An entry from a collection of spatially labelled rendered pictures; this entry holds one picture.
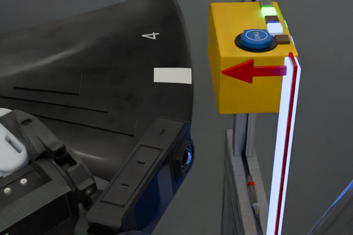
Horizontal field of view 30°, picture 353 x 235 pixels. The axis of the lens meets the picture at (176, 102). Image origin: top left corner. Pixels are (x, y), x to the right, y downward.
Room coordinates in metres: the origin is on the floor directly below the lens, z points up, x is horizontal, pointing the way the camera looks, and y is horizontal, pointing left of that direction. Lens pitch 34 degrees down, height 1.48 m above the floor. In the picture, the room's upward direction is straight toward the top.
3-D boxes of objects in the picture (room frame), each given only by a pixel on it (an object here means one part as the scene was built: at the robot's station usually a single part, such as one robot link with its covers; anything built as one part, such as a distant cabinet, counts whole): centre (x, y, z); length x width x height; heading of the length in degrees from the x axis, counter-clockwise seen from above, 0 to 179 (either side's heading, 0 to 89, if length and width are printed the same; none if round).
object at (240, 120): (0.80, -0.10, 0.92); 0.03 x 0.03 x 0.12; 3
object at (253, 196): (0.69, -0.11, 0.87); 0.08 x 0.01 x 0.01; 3
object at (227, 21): (0.80, -0.10, 1.02); 0.16 x 0.10 x 0.11; 3
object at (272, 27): (0.78, -0.13, 1.08); 0.02 x 0.02 x 0.01; 3
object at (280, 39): (0.75, -0.14, 1.08); 0.02 x 0.02 x 0.01; 3
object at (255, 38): (0.75, -0.10, 1.08); 0.04 x 0.04 x 0.02
